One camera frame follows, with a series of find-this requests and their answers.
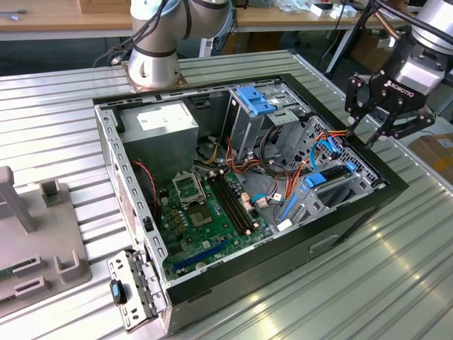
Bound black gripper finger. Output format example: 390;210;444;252
366;105;437;148
345;73;378;137

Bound orange power wire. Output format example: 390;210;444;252
285;127;353;199

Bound long blue data wire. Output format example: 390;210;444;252
310;138;341;171

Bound hard disk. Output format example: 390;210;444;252
278;161;357;226

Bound grey metal disk bay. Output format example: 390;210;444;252
274;166;378;231

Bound brown cardboard box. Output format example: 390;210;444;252
350;30;394;72
406;132;453;185

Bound black stand pole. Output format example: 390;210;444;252
323;0;377;76

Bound small white box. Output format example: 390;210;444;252
331;4;358;19

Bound light wooden desk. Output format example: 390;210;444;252
231;0;408;74
0;0;135;42

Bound white box with black lid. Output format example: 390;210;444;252
310;2;336;18

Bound blue plastic drive latch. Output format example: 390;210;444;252
236;86;277;117

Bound grey metal drive cage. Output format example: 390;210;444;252
226;83;312;167

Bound black RAM slot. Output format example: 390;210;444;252
215;176;254;233
219;174;258;231
211;176;251;234
207;178;246;236

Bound black open PC case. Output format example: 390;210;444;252
92;72;411;337

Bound CPU socket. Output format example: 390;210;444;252
171;169;207;208

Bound square grey chipset chip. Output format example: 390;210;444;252
187;207;216;227

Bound grey power supply unit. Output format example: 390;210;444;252
118;101;200;185

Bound green motherboard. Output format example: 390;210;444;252
155;166;275;281

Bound blue expansion slot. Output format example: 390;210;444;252
172;239;229;270

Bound grey parts rack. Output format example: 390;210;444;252
0;166;93;319

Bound green RAM stick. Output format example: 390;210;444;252
0;261;25;284

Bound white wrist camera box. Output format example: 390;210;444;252
396;58;447;96

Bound orange black wire bundle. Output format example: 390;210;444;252
193;136;305;178

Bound short blue data wire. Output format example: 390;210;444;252
251;193;284;205

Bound yellow black power wires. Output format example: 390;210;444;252
194;136;227;167

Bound brown square base plate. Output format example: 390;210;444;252
120;59;188;94

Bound red black fan wire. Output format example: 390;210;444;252
133;159;159;217

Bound grey metal slot bracket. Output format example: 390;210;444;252
106;249;167;333

